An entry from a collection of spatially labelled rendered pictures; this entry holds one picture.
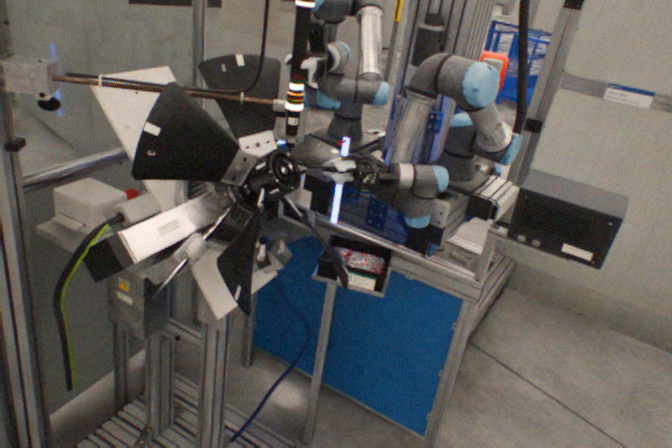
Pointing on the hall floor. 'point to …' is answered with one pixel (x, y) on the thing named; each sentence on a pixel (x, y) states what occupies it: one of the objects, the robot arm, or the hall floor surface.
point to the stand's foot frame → (179, 433)
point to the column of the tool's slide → (21, 306)
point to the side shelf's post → (120, 366)
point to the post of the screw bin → (319, 362)
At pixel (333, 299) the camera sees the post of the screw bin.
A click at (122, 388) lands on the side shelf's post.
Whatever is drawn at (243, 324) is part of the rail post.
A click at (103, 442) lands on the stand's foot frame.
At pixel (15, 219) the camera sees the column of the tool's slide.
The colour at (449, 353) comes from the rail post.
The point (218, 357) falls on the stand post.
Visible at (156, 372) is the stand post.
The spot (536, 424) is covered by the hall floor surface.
